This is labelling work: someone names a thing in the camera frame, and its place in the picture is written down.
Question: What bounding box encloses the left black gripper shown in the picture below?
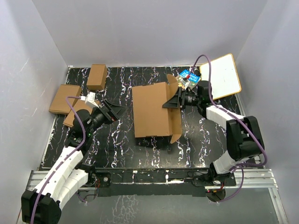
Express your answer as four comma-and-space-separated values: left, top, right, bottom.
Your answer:
86, 100, 128, 136

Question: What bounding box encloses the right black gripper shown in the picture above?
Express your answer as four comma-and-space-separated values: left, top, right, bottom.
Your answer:
163, 87, 202, 110

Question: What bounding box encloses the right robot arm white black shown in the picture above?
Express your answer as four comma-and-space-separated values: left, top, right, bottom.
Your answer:
163, 81, 265, 185

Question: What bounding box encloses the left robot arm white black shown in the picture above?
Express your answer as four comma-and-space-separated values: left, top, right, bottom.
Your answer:
21, 97, 126, 224

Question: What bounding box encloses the folded brown cardboard box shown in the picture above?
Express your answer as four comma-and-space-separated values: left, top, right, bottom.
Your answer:
63, 99, 93, 127

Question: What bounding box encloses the blue Treehouse book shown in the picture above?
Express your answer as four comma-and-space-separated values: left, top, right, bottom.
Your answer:
176, 70, 200, 89

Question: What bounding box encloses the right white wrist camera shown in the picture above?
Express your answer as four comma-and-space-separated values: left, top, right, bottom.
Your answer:
177, 75, 191, 90

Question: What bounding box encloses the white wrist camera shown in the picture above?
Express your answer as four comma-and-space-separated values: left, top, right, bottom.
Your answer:
177, 75, 191, 90
79, 92, 99, 108

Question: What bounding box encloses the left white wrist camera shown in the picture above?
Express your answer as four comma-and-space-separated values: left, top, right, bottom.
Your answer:
79, 92, 99, 108

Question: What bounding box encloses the white board yellow frame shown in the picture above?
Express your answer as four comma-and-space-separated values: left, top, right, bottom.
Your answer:
211, 53, 242, 100

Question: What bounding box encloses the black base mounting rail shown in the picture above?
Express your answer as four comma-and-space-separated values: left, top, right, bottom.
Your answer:
78, 168, 236, 197

